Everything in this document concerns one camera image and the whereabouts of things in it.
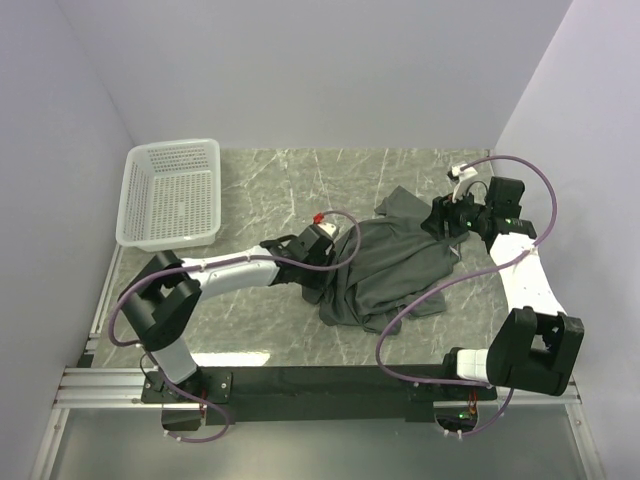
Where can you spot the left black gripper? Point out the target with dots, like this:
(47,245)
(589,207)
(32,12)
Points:
(320,277)

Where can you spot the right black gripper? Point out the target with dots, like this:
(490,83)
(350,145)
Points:
(443,209)

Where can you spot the dark grey t shirt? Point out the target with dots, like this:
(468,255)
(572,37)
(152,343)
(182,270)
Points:
(396,263)

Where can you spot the white perforated plastic basket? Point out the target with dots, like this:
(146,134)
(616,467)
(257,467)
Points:
(170,195)

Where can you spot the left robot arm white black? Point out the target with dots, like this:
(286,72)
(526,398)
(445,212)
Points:
(159,302)

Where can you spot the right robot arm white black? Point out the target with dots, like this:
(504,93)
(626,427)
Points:
(537,346)

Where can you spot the black base crossbar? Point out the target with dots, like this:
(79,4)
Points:
(305,393)

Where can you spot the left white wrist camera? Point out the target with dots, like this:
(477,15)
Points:
(328,229)

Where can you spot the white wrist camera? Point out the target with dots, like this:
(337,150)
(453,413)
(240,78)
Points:
(328,229)
(462,176)

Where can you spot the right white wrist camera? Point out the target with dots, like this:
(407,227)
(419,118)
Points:
(462,176)

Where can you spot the aluminium frame rail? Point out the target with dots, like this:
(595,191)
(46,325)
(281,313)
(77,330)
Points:
(85,387)

